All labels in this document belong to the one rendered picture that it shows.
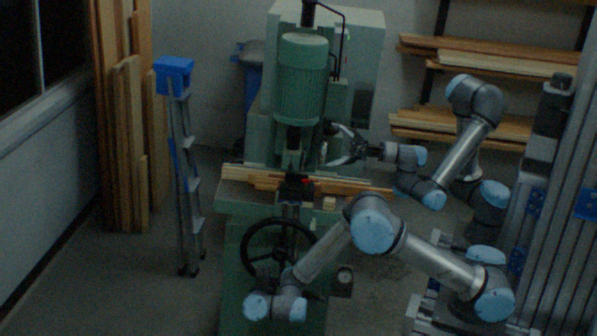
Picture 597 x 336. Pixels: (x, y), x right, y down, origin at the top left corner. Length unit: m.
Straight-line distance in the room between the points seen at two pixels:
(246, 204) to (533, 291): 1.05
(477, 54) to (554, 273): 2.30
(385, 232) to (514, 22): 3.19
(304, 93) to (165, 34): 2.67
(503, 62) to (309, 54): 2.27
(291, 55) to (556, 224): 1.04
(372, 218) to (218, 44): 3.20
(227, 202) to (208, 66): 2.54
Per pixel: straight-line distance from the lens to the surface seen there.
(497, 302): 1.86
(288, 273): 2.01
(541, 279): 2.19
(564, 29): 4.81
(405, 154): 2.19
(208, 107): 4.87
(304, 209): 2.22
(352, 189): 2.46
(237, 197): 2.36
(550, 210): 2.07
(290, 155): 2.35
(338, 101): 2.51
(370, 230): 1.70
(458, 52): 4.20
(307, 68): 2.20
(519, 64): 4.29
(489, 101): 2.21
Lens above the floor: 2.02
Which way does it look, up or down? 25 degrees down
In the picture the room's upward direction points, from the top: 7 degrees clockwise
